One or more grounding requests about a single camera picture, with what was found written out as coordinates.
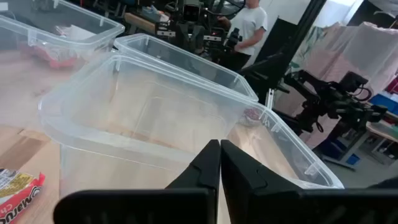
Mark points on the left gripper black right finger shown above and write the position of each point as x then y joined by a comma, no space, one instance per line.
245,183

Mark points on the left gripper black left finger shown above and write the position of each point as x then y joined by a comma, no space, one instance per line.
199,177

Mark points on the orange chicken ramen packet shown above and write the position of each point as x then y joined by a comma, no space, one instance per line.
56,60
18,193

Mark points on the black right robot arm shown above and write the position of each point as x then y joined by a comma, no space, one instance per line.
311,93

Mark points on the blue storage box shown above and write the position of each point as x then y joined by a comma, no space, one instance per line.
384,102

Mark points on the grey equipment cart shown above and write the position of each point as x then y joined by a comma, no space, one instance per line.
342,149

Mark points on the pink cloth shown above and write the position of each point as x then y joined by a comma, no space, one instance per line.
329,59

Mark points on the white cloth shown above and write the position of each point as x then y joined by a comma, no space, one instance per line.
373,53

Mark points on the green patterned cloth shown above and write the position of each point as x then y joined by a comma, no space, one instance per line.
306,43

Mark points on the clear plastic bin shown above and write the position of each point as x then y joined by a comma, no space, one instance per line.
174,59
149,102
46,34

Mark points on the person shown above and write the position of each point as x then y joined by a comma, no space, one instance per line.
248,28

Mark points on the background black robot rig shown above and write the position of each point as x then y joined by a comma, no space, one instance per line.
192,28

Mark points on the black frame post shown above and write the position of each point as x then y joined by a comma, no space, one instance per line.
292,40

